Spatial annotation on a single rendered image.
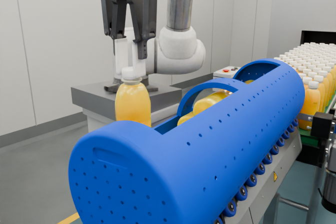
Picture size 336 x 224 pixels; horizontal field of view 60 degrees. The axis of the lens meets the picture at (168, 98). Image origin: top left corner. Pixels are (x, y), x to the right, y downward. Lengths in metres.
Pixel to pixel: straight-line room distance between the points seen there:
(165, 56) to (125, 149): 0.78
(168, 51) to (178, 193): 0.82
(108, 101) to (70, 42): 2.48
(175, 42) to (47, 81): 2.51
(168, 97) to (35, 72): 2.35
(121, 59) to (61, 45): 2.98
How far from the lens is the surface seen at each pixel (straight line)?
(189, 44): 1.21
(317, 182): 1.86
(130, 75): 0.56
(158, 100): 1.25
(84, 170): 0.59
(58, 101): 3.64
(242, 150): 0.66
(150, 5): 0.52
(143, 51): 0.55
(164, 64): 1.22
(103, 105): 1.21
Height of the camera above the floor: 1.44
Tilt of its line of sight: 18 degrees down
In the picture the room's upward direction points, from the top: straight up
